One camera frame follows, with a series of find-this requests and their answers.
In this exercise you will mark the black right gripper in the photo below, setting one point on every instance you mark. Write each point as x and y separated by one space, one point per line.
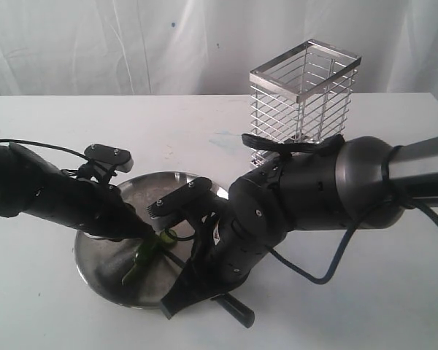
231 240

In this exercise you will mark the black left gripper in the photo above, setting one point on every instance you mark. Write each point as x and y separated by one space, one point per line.
87 207

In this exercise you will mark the green chili pepper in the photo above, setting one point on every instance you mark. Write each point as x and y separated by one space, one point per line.
143 256

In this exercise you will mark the black handled knife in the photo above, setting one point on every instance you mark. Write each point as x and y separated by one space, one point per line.
243 314

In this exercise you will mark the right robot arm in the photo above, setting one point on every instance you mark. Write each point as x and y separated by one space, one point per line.
362 183

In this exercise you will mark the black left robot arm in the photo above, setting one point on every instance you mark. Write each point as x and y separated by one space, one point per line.
23 172

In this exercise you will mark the green object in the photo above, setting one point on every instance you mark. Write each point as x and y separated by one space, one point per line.
168 238

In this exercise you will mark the round stainless steel plate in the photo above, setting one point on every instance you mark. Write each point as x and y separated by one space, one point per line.
102 263

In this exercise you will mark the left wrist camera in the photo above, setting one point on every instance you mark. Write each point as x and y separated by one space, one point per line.
108 156

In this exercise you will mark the wire metal utensil holder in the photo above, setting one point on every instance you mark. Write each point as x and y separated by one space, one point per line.
303 95

